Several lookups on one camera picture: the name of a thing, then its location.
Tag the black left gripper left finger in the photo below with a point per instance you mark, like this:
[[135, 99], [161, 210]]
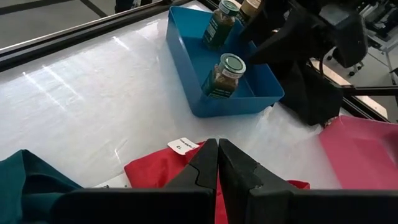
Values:
[[205, 174]]

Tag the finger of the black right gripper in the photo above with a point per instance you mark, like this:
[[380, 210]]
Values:
[[289, 40]]

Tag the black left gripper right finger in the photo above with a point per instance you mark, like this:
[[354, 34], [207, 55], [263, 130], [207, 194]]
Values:
[[239, 177]]

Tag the red cloth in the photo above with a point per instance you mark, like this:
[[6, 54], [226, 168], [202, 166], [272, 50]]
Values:
[[161, 171]]

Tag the brown lid spice jar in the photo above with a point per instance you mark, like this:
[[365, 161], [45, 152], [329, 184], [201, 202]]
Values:
[[248, 7]]

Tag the black office chair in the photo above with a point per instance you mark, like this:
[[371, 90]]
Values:
[[354, 46]]

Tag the black cloth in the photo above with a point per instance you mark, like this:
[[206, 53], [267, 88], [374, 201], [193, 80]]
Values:
[[311, 93]]

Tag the green lid spice jar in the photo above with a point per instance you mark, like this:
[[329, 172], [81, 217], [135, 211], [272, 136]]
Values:
[[224, 77], [219, 26]]

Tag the white metal rack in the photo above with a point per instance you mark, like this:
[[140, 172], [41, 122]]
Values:
[[385, 40]]

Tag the blue plastic bin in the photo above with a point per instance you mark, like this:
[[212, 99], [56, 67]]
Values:
[[192, 74]]

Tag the pink translucent plastic bin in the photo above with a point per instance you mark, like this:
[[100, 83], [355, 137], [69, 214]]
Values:
[[357, 152]]

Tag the teal cloth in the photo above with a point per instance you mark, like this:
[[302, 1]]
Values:
[[28, 186]]

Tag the black table edge rail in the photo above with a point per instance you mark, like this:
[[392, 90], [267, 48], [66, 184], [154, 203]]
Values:
[[367, 104], [77, 34]]

